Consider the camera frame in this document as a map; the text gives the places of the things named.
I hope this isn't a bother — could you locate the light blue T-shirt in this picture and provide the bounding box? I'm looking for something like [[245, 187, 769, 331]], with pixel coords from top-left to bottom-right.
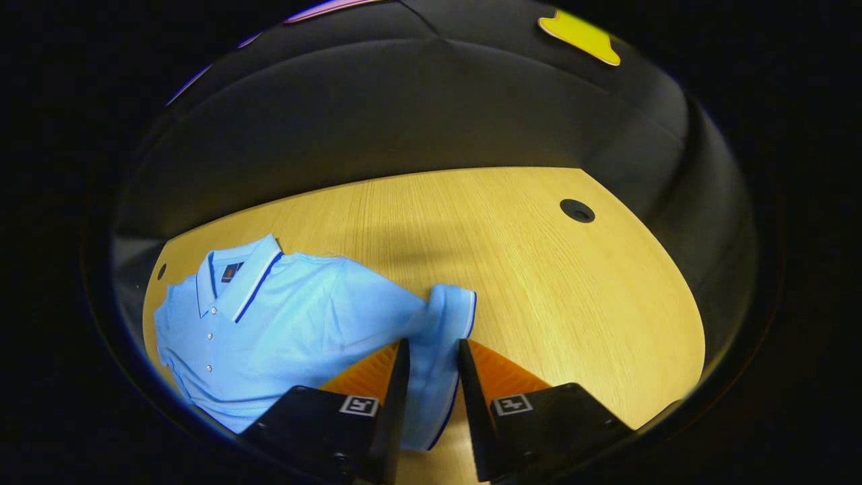
[[154, 233, 477, 451]]

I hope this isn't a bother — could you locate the black backdrop cloth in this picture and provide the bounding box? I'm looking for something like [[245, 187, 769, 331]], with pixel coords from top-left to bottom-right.
[[111, 0, 762, 378]]

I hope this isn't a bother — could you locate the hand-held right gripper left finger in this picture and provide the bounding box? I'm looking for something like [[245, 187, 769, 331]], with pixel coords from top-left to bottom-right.
[[237, 338, 411, 485]]

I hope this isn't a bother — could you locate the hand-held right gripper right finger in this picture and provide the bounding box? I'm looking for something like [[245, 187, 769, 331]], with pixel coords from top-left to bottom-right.
[[458, 339, 637, 483]]

